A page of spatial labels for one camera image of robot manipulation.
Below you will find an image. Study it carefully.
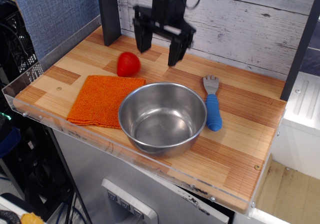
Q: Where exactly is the orange knitted towel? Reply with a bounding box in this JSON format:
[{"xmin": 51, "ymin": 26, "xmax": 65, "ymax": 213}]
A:
[{"xmin": 66, "ymin": 75, "xmax": 146, "ymax": 129}]

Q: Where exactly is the red toy strawberry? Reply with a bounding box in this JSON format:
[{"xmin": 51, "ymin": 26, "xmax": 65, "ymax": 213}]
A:
[{"xmin": 117, "ymin": 52, "xmax": 141, "ymax": 77}]

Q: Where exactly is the dark grey right post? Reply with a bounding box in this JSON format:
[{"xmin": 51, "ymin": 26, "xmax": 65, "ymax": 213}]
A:
[{"xmin": 280, "ymin": 0, "xmax": 320, "ymax": 101}]

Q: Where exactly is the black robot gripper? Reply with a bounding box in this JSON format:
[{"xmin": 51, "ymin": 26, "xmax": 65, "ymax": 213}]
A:
[{"xmin": 133, "ymin": 0, "xmax": 196, "ymax": 66}]

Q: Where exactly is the blue handled metal fork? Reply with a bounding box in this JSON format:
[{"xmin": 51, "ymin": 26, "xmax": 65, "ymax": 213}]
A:
[{"xmin": 203, "ymin": 75, "xmax": 223, "ymax": 132}]

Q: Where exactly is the stainless steel bowl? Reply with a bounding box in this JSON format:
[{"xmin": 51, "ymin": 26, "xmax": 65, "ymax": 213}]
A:
[{"xmin": 118, "ymin": 82, "xmax": 207, "ymax": 157}]

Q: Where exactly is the clear acrylic table guard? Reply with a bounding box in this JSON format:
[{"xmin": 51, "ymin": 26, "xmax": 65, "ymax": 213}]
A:
[{"xmin": 4, "ymin": 28, "xmax": 285, "ymax": 214}]

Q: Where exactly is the silver toy fridge cabinet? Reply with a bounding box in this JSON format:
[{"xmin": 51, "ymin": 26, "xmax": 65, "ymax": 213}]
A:
[{"xmin": 53, "ymin": 130, "xmax": 234, "ymax": 223}]

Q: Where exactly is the white ridged side counter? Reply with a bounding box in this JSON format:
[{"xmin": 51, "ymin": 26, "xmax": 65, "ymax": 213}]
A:
[{"xmin": 270, "ymin": 72, "xmax": 320, "ymax": 179}]

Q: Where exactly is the black plastic crate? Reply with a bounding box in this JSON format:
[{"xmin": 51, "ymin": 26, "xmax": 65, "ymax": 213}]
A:
[{"xmin": 0, "ymin": 9, "xmax": 37, "ymax": 82}]

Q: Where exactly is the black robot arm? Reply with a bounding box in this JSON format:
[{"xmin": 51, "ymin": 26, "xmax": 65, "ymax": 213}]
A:
[{"xmin": 133, "ymin": 0, "xmax": 196, "ymax": 66}]

